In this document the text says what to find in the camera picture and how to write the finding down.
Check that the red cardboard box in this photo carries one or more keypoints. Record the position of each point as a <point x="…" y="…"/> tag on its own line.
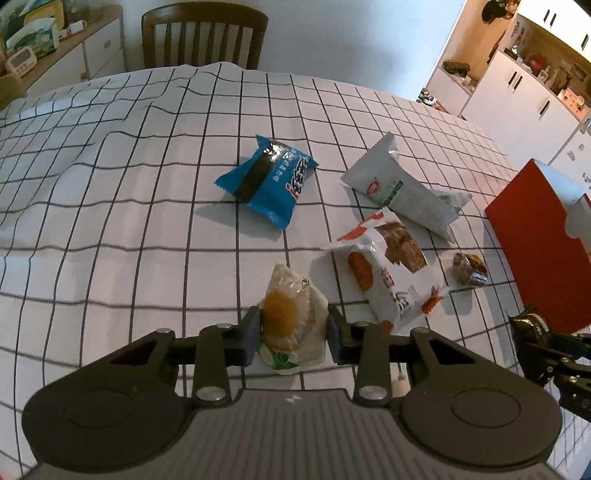
<point x="531" y="244"/>

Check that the small white table clock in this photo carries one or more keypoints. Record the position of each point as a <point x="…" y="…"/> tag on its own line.
<point x="18" y="62"/>

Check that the white checked tablecloth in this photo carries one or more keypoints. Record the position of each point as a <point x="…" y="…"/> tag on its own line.
<point x="138" y="207"/>

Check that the dark wooden chair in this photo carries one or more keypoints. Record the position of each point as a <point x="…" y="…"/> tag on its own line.
<point x="203" y="14"/>

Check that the small brown wrapped candy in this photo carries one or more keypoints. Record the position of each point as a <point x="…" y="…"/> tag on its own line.
<point x="468" y="270"/>

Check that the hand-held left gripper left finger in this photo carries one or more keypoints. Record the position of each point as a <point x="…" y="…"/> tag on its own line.
<point x="251" y="334"/>

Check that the white orange snack packet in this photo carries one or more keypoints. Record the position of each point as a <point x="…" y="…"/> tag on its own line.
<point x="392" y="277"/>

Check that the black hanging bag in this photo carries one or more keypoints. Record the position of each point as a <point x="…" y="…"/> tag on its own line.
<point x="496" y="9"/>

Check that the white wall cabinet unit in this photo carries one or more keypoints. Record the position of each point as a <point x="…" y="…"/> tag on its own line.
<point x="508" y="87"/>

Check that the wooden white sideboard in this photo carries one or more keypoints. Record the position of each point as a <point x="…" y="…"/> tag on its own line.
<point x="97" y="50"/>

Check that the row of shoes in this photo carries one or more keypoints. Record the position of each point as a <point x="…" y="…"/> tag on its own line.
<point x="429" y="99"/>

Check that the blue snack packet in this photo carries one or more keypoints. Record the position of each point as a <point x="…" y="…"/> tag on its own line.
<point x="268" y="184"/>

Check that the green white tissue box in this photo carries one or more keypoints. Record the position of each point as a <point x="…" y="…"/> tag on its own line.
<point x="34" y="39"/>

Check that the yellow box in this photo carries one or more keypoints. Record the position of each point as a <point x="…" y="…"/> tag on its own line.
<point x="46" y="11"/>

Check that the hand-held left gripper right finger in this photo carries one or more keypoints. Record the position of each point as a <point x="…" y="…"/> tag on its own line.
<point x="336" y="337"/>

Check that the clear round cake packet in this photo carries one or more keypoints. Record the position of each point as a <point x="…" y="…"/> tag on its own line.
<point x="291" y="318"/>

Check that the white green-label snack packet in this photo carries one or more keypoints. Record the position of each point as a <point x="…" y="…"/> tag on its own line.
<point x="406" y="194"/>

